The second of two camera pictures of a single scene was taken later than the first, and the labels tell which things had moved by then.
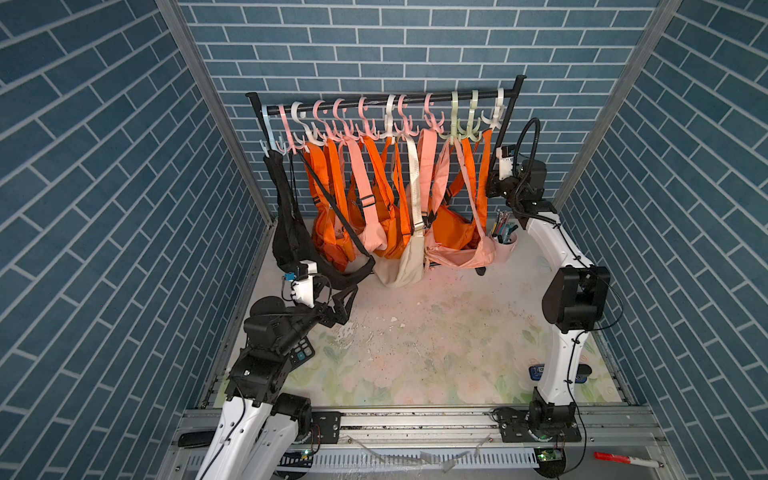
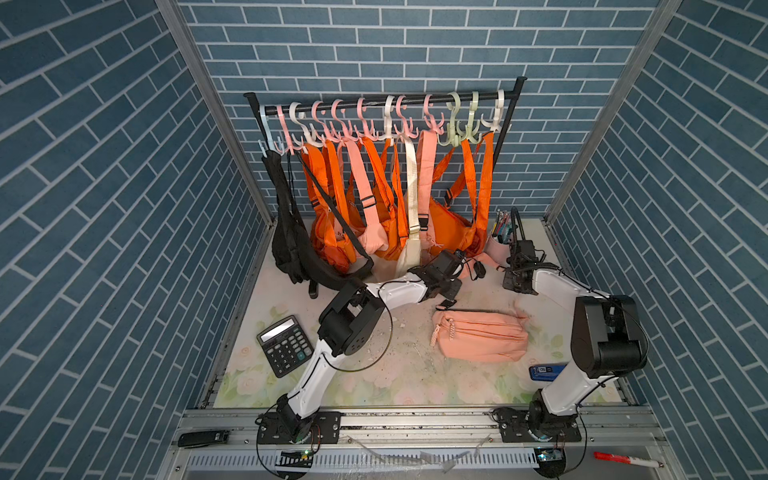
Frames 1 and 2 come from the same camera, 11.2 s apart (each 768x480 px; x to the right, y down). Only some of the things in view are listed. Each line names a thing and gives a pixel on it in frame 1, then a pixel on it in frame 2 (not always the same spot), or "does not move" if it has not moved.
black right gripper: (491, 185) -> (507, 279)
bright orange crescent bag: (454, 220) does not move
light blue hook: (270, 134) does not move
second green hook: (472, 125) does not move
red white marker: (628, 459) does not move
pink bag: (434, 160) -> (477, 335)
